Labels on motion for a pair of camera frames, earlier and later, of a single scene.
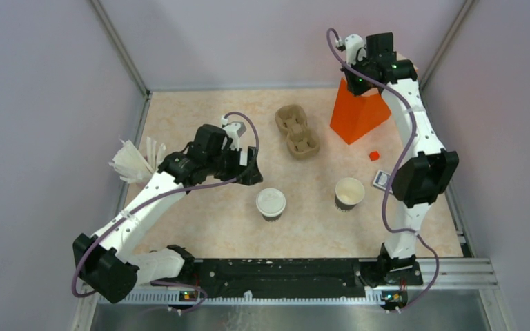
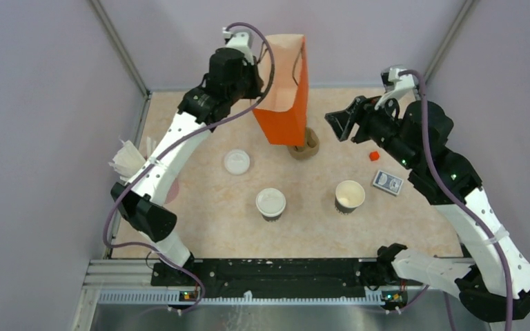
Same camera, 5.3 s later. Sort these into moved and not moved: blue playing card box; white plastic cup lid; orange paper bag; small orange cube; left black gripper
Moved: orange paper bag; left black gripper
Not moved: blue playing card box; white plastic cup lid; small orange cube
